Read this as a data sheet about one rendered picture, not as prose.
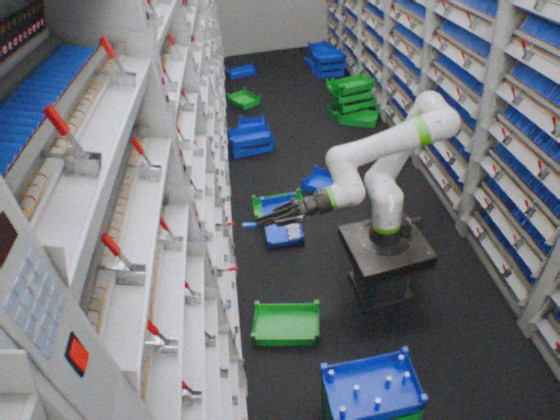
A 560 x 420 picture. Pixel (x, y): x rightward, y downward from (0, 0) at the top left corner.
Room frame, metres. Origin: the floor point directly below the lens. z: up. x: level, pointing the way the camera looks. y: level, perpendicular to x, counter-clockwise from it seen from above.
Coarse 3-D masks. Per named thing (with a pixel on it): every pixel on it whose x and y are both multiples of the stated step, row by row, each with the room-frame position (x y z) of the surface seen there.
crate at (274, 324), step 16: (256, 304) 1.27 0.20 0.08; (272, 304) 1.28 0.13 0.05; (288, 304) 1.27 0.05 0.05; (304, 304) 1.26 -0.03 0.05; (256, 320) 1.22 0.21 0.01; (272, 320) 1.22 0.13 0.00; (288, 320) 1.21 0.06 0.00; (304, 320) 1.20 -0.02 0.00; (256, 336) 1.13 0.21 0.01; (272, 336) 1.13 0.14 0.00; (288, 336) 1.12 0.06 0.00; (304, 336) 1.11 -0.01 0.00
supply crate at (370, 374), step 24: (360, 360) 0.74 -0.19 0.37; (384, 360) 0.75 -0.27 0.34; (408, 360) 0.72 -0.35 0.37; (336, 384) 0.69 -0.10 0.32; (360, 384) 0.68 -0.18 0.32; (384, 384) 0.67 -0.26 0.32; (408, 384) 0.66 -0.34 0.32; (336, 408) 0.60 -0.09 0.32; (360, 408) 0.59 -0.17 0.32; (384, 408) 0.58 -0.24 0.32; (408, 408) 0.56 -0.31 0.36
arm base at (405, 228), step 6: (402, 216) 1.41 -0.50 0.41; (402, 222) 1.37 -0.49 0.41; (408, 222) 1.37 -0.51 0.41; (414, 222) 1.40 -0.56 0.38; (372, 228) 1.37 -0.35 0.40; (402, 228) 1.34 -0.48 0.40; (408, 228) 1.35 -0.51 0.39; (372, 234) 1.35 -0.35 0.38; (378, 234) 1.32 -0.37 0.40; (396, 234) 1.31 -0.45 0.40; (402, 234) 1.34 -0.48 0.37; (408, 234) 1.33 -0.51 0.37; (372, 240) 1.33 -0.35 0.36; (378, 240) 1.31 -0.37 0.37; (384, 240) 1.30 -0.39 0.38; (390, 240) 1.30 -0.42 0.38; (396, 240) 1.30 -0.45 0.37; (384, 246) 1.29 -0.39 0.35; (390, 246) 1.29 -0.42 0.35
